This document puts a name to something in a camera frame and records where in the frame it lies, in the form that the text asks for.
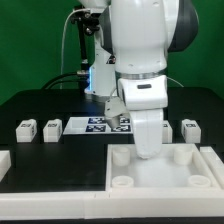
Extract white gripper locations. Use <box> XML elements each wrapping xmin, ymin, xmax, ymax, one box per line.
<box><xmin>118</xmin><ymin>75</ymin><xmax>168</xmax><ymax>159</ymax></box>

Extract white cable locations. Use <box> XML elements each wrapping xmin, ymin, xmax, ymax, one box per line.
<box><xmin>59</xmin><ymin>8</ymin><xmax>88</xmax><ymax>90</ymax></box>

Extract white square tabletop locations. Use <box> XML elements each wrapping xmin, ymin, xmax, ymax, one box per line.
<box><xmin>106</xmin><ymin>144</ymin><xmax>221</xmax><ymax>191</ymax></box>

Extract black cables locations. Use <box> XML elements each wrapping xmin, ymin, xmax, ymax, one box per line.
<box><xmin>41</xmin><ymin>71</ymin><xmax>91</xmax><ymax>90</ymax></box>

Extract white U-shaped fence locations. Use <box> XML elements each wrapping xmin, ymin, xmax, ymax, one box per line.
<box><xmin>0</xmin><ymin>147</ymin><xmax>224</xmax><ymax>220</ymax></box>

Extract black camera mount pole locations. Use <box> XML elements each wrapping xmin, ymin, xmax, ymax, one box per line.
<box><xmin>70</xmin><ymin>6</ymin><xmax>99</xmax><ymax>91</ymax></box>

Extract white marker base plate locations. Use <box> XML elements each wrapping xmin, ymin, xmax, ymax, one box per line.
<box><xmin>63</xmin><ymin>116</ymin><xmax>132</xmax><ymax>135</ymax></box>

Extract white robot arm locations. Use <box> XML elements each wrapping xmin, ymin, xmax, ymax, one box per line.
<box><xmin>79</xmin><ymin>0</ymin><xmax>198</xmax><ymax>159</ymax></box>

